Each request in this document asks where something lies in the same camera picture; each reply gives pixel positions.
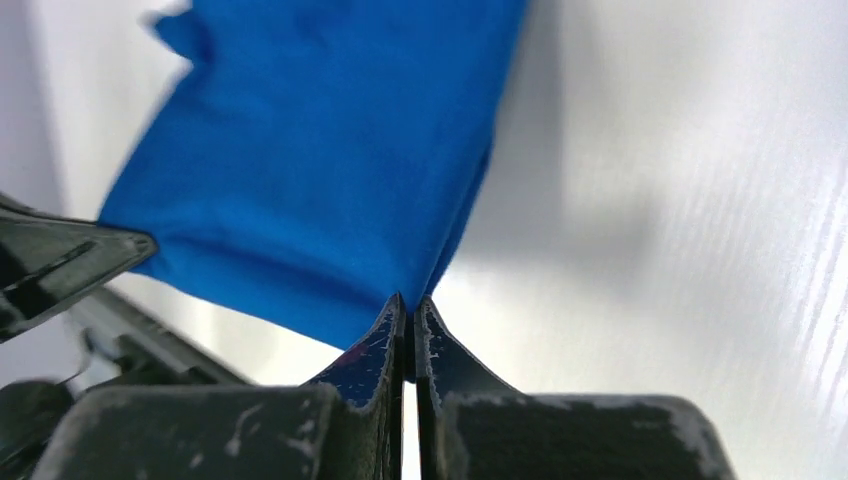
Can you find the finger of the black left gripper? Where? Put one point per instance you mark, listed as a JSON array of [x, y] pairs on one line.
[[49, 263]]

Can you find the blue panda print t-shirt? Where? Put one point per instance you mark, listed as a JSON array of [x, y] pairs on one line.
[[318, 156]]

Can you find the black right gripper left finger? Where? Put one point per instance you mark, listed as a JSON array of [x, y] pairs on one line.
[[344, 423]]

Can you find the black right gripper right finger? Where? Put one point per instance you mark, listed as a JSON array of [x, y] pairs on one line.
[[474, 425]]

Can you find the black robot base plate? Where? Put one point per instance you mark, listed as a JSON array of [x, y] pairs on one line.
[[133, 348]]

